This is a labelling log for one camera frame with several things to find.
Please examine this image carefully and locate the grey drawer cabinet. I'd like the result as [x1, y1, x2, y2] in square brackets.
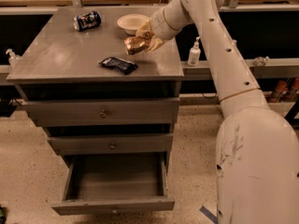
[7, 5, 185, 217]

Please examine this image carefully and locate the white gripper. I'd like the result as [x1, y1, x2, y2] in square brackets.
[135, 7, 181, 52]

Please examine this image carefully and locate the grey open bottom drawer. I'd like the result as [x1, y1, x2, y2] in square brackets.
[52, 153, 175, 216]

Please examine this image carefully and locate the white pump bottle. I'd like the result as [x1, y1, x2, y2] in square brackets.
[187, 36, 201, 66]

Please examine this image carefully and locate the small sanitizer bottle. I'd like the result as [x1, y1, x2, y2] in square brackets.
[6, 49, 21, 67]

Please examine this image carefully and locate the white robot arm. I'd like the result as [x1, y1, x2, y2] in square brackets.
[149, 0, 299, 224]

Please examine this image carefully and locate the orange spray bottle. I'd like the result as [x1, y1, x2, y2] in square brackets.
[269, 80, 287, 103]
[284, 77, 299, 101]

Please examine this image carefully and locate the orange soda can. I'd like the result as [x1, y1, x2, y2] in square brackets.
[124, 36, 150, 55]

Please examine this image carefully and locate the dark blue snack bag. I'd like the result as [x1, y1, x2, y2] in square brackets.
[99, 57, 138, 75]

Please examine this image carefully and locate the blue soda can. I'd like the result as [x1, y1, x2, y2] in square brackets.
[73, 11, 101, 32]

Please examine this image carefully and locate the grey top drawer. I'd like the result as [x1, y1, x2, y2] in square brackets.
[22, 98, 179, 127]

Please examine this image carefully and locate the grey middle drawer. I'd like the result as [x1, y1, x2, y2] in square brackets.
[48, 133, 173, 156]

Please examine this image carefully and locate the white bowl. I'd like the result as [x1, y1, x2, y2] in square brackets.
[117, 14, 149, 35]

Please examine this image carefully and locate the crumpled paper wad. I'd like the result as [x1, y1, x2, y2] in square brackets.
[253, 56, 270, 66]

